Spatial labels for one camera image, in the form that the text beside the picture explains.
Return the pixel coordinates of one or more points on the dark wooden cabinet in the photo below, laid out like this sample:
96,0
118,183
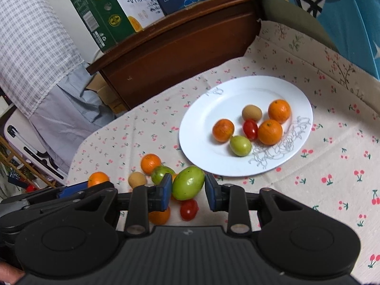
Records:
178,50

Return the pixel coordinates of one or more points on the wooden rack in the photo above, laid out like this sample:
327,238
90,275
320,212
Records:
12,160

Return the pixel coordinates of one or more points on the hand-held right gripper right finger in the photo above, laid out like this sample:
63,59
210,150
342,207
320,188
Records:
211,193

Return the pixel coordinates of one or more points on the cherry print cloth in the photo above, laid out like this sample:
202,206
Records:
326,154

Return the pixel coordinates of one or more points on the red cherry tomato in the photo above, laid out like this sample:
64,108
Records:
250,129
189,209

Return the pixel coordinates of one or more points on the blue blanket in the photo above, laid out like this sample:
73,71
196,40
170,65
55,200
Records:
350,20

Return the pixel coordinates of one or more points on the green and white carton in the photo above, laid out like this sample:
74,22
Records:
112,12

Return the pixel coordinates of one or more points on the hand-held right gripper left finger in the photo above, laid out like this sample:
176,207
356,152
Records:
166,193

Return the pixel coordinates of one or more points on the blue striped cloth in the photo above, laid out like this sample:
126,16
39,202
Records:
68,115

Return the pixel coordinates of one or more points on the cardboard box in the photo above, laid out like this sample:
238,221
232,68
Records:
102,90

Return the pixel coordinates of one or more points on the brown longan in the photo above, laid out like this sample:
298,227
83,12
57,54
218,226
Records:
137,179
251,113

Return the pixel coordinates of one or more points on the large green tomato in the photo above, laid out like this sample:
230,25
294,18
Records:
188,182

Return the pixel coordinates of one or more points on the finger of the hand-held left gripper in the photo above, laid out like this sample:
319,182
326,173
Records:
72,190

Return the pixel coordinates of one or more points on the floral print beige cloth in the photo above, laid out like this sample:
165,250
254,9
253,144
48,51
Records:
311,47

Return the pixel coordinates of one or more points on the grey checked cloth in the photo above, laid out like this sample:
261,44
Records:
29,41

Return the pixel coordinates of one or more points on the white plate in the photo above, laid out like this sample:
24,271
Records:
207,154

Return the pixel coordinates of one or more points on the orange mandarin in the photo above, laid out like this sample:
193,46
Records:
161,216
223,130
98,179
279,111
270,132
151,164

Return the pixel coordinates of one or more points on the olive green cushion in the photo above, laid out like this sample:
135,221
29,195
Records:
285,14

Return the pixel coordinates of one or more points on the half ripe green tomato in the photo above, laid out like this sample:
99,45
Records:
158,173

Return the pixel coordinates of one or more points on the white folded plastic table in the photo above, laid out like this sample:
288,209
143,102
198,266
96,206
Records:
20,130

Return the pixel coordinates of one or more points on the person's left hand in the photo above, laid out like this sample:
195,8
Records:
9,274

